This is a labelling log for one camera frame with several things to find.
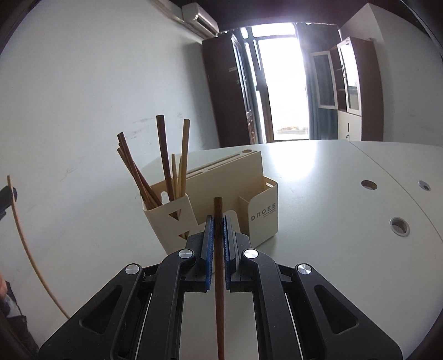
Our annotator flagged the olive bamboo chopstick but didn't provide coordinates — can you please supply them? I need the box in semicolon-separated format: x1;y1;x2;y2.
7;175;71;319

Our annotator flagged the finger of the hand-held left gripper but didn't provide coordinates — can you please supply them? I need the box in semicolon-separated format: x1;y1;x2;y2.
0;185;19;218

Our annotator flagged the large metal table grommet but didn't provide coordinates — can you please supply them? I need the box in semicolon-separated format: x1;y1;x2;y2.
388;217;411;236

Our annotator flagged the cream utensil holder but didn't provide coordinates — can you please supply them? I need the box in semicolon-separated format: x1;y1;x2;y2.
143;149;279;255

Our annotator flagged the white air conditioner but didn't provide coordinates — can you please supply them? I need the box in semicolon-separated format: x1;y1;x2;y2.
181;3;219;38

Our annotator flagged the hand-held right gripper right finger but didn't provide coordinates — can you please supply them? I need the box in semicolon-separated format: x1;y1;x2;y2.
222;215;404;360

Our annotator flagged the person's dark clothing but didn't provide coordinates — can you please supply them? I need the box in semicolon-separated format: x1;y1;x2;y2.
0;280;39;359

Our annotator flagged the dark grey curtain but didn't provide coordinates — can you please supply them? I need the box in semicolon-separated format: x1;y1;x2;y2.
298;24;341;140

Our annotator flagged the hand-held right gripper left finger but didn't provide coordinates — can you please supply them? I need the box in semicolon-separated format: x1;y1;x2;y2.
38;215;215;360

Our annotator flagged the glass balcony door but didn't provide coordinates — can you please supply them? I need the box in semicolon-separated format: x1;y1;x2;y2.
242;22;310;142

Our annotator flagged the glass door cabinet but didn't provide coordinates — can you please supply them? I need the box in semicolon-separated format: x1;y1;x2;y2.
310;36;381;141

